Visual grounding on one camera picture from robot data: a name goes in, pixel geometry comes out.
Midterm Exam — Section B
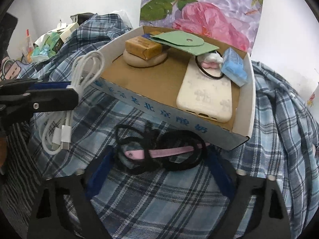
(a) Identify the beige round disc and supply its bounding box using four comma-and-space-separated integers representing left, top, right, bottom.
123, 48, 168, 68

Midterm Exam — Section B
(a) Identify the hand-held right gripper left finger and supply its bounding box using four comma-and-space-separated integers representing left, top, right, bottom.
27, 146, 116, 239

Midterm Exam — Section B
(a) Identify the dark panel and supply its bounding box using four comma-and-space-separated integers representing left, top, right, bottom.
0, 12, 19, 60

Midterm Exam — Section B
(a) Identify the pink strap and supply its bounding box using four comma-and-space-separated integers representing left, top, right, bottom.
125, 146, 201, 160

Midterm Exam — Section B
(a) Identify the green patterned tissue pack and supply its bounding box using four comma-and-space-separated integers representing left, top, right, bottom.
32, 31, 64, 61

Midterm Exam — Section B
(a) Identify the pink cartoon card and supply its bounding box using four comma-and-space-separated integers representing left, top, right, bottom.
1, 59, 28, 80

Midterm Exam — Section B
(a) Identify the cardboard box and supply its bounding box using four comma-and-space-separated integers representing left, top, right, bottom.
91, 25, 256, 151

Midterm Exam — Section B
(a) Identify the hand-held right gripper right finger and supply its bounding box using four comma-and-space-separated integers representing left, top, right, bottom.
208, 147, 292, 239

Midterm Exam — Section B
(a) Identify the floral print board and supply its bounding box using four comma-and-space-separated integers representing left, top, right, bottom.
139, 0, 265, 53

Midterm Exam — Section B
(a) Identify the green snap pouch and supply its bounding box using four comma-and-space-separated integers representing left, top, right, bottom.
150, 30, 220, 56

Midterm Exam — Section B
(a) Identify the blue tissue packet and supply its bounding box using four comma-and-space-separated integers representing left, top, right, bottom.
221, 48, 248, 87

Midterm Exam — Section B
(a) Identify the clear plastic bag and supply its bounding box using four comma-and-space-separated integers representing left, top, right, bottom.
110, 9, 134, 29

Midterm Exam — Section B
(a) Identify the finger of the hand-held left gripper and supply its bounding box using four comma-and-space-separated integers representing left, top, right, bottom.
24, 88, 80, 114
0, 78, 73, 95

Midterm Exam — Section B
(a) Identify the black cable bundle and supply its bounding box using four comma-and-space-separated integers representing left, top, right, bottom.
115, 121, 212, 175

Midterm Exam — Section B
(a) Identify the small cream carton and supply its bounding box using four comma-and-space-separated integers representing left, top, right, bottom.
60, 22, 80, 43

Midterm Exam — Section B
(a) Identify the person's left hand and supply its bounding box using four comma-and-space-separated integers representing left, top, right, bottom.
0, 136, 7, 176

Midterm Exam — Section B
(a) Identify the gold blue cigarette pack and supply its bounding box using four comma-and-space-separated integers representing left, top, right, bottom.
125, 36, 167, 61

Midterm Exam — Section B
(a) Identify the blue plaid shirt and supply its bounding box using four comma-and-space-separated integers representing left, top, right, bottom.
17, 12, 319, 239

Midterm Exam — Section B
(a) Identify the small blue packet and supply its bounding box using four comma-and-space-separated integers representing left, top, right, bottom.
142, 31, 160, 40

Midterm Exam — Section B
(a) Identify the white charging cable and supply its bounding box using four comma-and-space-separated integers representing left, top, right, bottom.
41, 50, 106, 157

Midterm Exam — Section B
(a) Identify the grey striped blanket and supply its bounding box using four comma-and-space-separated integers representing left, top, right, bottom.
0, 119, 50, 229

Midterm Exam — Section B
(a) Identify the beige phone case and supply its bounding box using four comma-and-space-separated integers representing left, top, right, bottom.
176, 55, 233, 123

